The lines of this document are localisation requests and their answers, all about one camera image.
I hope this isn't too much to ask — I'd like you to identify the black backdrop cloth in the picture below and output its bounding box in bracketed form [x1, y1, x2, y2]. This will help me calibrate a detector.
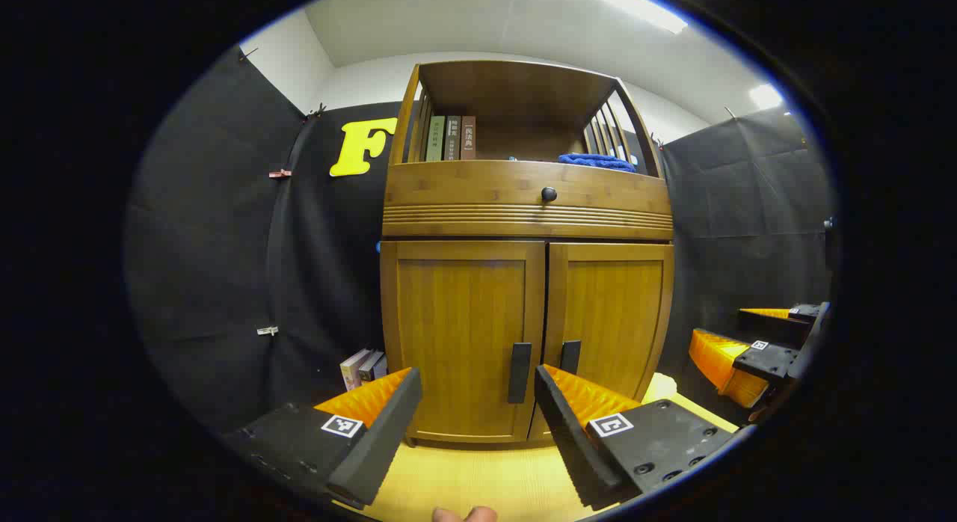
[123, 47, 837, 433]

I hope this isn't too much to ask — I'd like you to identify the blue towel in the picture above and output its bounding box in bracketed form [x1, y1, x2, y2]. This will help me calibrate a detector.
[558, 153, 638, 173]

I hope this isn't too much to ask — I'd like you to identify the wooden double-door shoe cabinet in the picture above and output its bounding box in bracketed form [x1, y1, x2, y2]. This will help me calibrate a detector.
[379, 60, 676, 449]

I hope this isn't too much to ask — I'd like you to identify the wooden drawer with black knob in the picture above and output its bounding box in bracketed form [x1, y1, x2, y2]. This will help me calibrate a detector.
[383, 160, 674, 241]

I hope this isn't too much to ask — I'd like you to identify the dark purple book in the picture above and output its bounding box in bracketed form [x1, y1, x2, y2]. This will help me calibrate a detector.
[357, 351, 389, 384]

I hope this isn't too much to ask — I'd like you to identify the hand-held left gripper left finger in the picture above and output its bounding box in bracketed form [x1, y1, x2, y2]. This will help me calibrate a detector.
[224, 367, 423, 508]

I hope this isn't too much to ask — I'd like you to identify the long ceiling light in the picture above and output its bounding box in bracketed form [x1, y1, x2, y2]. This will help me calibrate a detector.
[557, 0, 689, 34]

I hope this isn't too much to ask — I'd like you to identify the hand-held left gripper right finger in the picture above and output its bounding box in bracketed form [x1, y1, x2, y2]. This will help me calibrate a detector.
[534, 363, 756, 512]

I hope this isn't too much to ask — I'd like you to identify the wooden cabinet door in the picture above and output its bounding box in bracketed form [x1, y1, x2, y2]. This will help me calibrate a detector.
[380, 240, 547, 443]
[529, 242, 675, 442]

